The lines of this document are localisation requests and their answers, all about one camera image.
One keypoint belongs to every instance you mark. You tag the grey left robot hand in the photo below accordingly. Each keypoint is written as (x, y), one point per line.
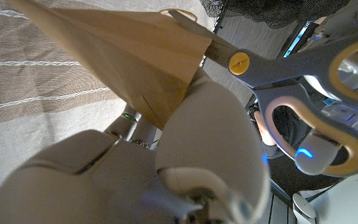
(317, 155)

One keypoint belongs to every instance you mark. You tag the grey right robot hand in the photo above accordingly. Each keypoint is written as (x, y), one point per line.
(135, 180)

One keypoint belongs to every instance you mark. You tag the brown paper bag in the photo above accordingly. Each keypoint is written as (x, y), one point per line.
(129, 53)

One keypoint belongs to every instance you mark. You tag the black mesh netting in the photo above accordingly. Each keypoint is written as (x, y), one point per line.
(259, 11)

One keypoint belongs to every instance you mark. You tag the person in dark clothes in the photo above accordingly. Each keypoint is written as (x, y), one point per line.
(264, 130)

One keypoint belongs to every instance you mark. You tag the striped beige curtain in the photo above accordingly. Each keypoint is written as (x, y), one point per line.
(26, 93)

